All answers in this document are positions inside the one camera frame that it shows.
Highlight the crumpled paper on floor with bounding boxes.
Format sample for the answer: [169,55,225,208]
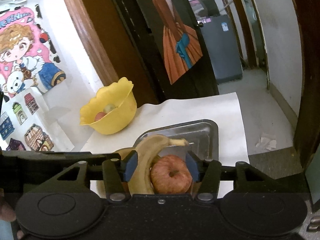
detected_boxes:
[256,137,277,151]

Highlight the brown spotted banana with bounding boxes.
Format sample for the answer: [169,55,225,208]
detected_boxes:
[114,147,135,160]

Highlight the metal tray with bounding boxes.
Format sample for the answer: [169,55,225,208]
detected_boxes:
[133,119,220,196]

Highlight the red apple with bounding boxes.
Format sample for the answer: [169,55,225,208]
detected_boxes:
[150,155,193,194]

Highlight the person left hand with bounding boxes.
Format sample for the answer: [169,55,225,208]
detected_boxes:
[1,189,16,222]

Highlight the fruit inside yellow bowl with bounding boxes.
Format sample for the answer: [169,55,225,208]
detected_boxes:
[94,103,116,121]

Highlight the houses drawing paper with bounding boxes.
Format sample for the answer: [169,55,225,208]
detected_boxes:
[1,88,74,152]

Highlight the wooden door frame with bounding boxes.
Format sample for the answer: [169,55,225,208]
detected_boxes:
[64,0,159,106]

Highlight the grey washing machine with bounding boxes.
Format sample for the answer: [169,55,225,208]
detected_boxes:
[189,0,242,84]

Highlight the dark door with lady painting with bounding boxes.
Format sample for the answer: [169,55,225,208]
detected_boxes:
[112,0,219,101]

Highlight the yellow banana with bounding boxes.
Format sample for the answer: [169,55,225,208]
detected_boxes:
[128,134,189,195]

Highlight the pink cartoon girl poster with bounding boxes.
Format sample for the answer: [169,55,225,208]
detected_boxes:
[1,4,66,102]

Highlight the yellow plastic bowl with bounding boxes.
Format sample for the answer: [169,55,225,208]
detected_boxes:
[80,77,137,135]

